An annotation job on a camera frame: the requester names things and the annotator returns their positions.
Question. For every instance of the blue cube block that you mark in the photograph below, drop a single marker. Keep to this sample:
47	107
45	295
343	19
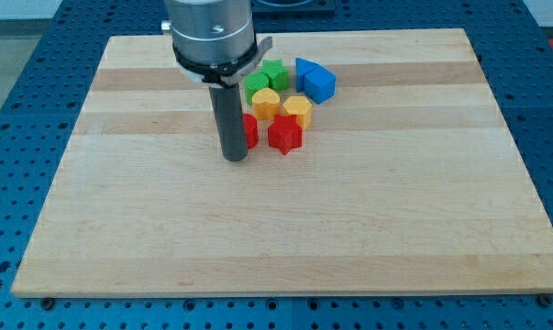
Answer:
320	84

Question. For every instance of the red star block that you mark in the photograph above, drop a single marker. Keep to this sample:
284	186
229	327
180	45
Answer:
285	134

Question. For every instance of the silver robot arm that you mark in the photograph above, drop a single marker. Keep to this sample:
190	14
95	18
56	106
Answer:
215	44

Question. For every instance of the blue triangle block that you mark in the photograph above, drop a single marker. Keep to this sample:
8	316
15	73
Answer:
302	67

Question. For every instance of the red circle block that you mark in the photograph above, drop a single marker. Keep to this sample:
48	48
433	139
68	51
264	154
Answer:
251	130

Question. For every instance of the yellow hexagon block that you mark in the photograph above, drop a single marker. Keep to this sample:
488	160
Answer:
301	107

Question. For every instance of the yellow heart block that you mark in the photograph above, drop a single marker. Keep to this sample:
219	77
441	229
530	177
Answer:
266	104

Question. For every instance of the green star block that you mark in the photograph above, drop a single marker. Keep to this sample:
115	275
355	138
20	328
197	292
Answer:
277	74

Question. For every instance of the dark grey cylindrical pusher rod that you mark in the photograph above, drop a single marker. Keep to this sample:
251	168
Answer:
227	108

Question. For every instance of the wooden board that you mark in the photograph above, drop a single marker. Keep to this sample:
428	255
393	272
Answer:
408	182

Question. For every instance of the green circle block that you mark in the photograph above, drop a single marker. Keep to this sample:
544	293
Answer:
253	83

